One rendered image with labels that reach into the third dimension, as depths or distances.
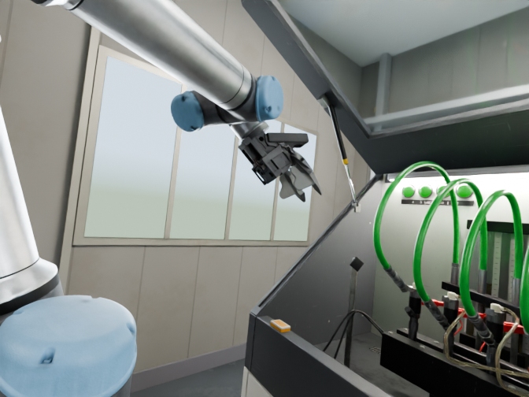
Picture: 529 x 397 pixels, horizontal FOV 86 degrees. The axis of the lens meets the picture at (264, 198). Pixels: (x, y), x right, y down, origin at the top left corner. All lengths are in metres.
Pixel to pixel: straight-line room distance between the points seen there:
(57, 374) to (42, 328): 0.05
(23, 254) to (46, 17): 1.82
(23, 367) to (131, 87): 1.89
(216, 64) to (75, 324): 0.35
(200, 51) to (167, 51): 0.04
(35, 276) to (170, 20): 0.33
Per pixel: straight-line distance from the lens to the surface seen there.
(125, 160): 1.99
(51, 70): 2.05
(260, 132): 0.67
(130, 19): 0.37
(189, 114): 0.58
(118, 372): 0.34
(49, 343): 0.32
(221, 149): 2.27
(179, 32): 0.40
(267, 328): 0.84
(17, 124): 1.98
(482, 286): 0.93
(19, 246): 0.43
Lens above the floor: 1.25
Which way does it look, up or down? 3 degrees up
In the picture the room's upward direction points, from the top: 6 degrees clockwise
